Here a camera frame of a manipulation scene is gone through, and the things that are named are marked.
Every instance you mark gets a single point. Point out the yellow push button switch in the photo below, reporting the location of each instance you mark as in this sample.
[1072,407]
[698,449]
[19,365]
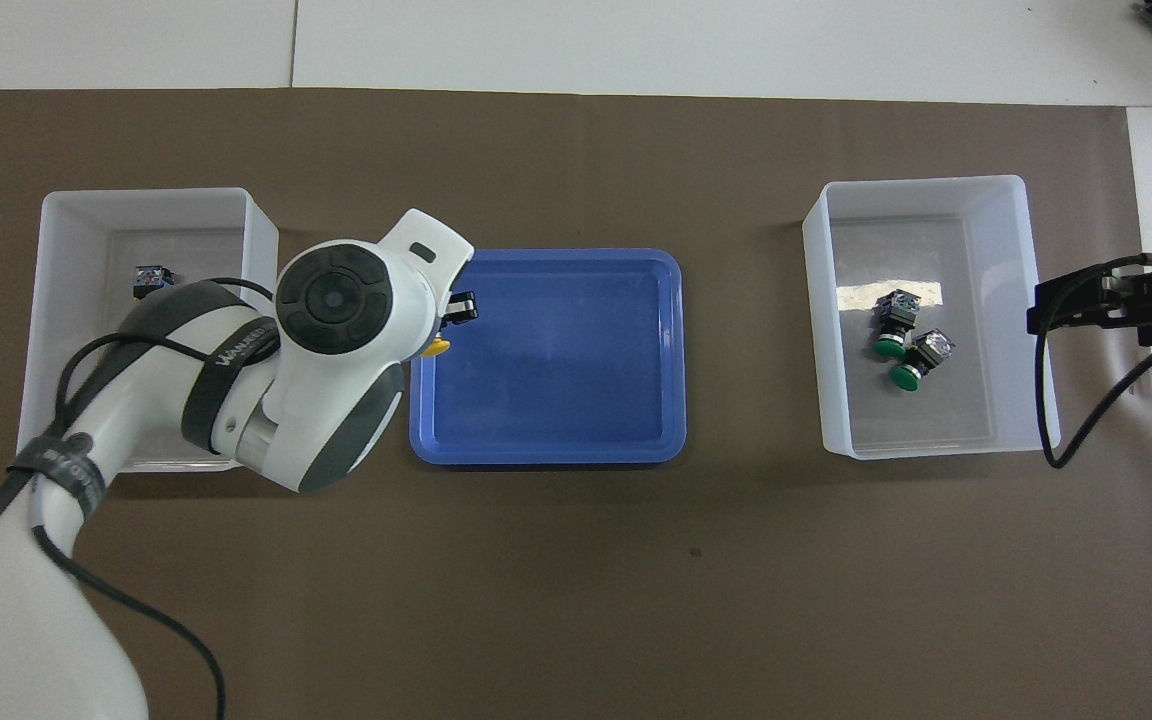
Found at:
[438,348]
[151,278]

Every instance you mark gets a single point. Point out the green push button switch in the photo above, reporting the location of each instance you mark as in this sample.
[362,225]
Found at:
[894,325]
[921,360]

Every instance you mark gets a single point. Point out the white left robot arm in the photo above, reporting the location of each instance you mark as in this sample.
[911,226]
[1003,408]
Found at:
[336,400]

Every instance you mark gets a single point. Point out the blue plastic tray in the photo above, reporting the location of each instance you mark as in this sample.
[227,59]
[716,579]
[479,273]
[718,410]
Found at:
[546,400]

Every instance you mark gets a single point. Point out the translucent white plastic box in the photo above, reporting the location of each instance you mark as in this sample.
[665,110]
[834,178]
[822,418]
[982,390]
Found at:
[76,250]
[936,420]

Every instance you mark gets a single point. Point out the brown table mat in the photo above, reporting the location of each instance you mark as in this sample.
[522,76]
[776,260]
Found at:
[576,580]

